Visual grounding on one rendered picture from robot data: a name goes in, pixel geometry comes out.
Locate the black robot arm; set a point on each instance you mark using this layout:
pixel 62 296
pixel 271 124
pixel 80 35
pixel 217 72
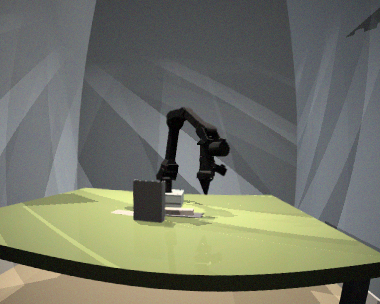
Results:
pixel 211 144

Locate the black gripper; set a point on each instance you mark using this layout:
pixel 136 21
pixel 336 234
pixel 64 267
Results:
pixel 204 175

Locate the grey open-top bin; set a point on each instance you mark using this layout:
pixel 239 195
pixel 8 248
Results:
pixel 149 201

